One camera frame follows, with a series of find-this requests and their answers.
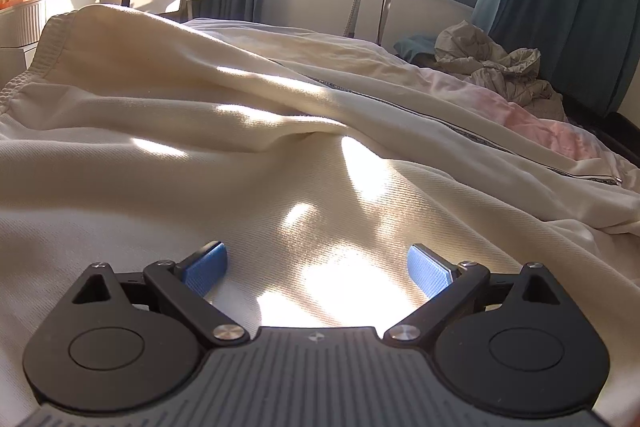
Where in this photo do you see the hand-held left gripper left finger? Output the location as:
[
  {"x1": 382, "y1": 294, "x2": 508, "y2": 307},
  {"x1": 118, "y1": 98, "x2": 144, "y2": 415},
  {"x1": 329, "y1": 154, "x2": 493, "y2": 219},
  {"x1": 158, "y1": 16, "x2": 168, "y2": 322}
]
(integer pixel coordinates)
[{"x1": 70, "y1": 241, "x2": 251, "y2": 349}]

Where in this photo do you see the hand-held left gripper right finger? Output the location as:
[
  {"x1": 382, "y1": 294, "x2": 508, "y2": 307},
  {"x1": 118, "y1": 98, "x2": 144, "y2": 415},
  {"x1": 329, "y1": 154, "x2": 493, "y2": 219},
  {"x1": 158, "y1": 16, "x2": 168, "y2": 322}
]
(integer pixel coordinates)
[{"x1": 382, "y1": 243, "x2": 572, "y2": 349}]

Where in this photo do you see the cream garment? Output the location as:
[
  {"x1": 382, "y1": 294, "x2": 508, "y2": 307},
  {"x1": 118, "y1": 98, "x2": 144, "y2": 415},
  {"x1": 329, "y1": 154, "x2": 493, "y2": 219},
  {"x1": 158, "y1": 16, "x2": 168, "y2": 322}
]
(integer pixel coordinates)
[{"x1": 0, "y1": 4, "x2": 640, "y2": 427}]

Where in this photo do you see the grey crumpled clothes pile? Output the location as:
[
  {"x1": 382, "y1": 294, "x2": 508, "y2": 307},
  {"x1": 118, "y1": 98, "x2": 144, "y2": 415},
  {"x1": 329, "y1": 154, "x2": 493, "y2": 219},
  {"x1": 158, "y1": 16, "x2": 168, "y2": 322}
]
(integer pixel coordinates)
[{"x1": 432, "y1": 19, "x2": 569, "y2": 118}]

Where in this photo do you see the bed with pink sheet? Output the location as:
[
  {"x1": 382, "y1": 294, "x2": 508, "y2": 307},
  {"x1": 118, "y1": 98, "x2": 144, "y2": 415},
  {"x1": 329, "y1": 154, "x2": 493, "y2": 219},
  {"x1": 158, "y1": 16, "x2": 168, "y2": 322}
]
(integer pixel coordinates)
[{"x1": 182, "y1": 17, "x2": 640, "y2": 168}]

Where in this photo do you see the teal cloth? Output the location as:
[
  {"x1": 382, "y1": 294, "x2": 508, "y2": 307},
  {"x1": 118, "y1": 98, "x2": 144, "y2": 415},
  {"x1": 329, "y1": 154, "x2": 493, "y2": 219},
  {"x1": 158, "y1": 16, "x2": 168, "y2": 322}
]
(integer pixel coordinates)
[{"x1": 394, "y1": 36, "x2": 442, "y2": 64}]

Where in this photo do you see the black sofa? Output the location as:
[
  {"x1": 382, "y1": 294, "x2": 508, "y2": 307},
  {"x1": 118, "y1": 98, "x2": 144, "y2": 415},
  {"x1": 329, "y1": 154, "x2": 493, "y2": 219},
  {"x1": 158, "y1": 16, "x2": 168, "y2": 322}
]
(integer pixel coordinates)
[{"x1": 555, "y1": 92, "x2": 640, "y2": 158}]

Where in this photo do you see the white dressing desk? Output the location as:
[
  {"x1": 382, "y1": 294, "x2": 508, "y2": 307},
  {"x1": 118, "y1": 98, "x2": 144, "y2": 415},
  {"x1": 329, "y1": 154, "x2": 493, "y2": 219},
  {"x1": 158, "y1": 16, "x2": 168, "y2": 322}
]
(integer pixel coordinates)
[{"x1": 0, "y1": 0, "x2": 126, "y2": 74}]

